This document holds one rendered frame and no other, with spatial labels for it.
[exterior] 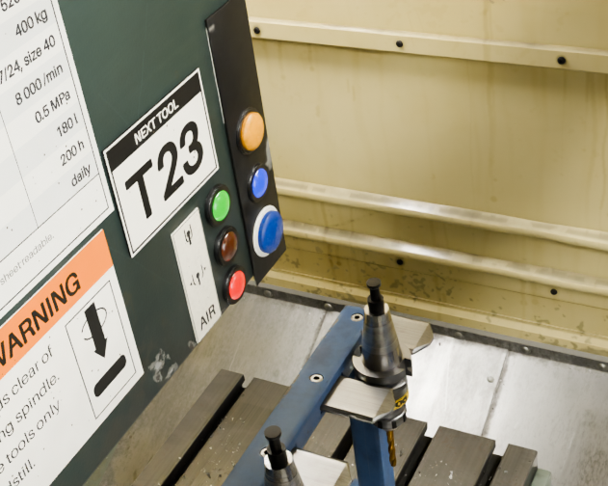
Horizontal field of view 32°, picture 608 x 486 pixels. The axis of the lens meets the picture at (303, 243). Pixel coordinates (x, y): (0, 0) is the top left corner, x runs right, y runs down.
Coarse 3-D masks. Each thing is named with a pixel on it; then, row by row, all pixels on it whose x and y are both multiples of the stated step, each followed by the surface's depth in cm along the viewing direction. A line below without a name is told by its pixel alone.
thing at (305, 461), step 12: (300, 456) 105; (312, 456) 105; (324, 456) 105; (300, 468) 104; (312, 468) 104; (324, 468) 104; (336, 468) 103; (348, 468) 103; (312, 480) 102; (324, 480) 102; (336, 480) 102; (348, 480) 102
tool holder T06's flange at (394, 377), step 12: (360, 348) 116; (408, 348) 115; (360, 360) 114; (408, 360) 114; (360, 372) 113; (372, 372) 112; (384, 372) 112; (396, 372) 112; (408, 372) 115; (384, 384) 112; (396, 384) 113
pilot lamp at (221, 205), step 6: (222, 192) 67; (216, 198) 67; (222, 198) 67; (228, 198) 68; (216, 204) 67; (222, 204) 67; (228, 204) 68; (216, 210) 67; (222, 210) 67; (216, 216) 67; (222, 216) 67
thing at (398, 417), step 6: (402, 408) 117; (390, 414) 116; (396, 414) 117; (402, 414) 117; (384, 420) 117; (390, 420) 117; (396, 420) 117; (402, 420) 118; (378, 426) 118; (384, 426) 117; (390, 426) 117; (396, 426) 117
